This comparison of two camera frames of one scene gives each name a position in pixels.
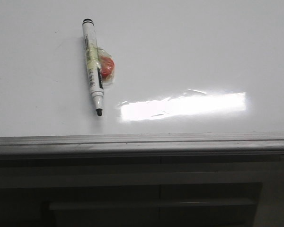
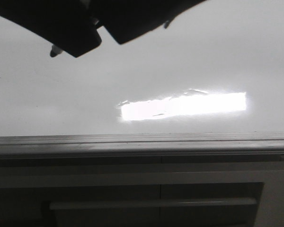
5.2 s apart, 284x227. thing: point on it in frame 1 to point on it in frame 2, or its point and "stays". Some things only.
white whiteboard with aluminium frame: (190, 76) stays
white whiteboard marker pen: (93, 63) to (55, 51)
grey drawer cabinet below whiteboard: (235, 189) stays
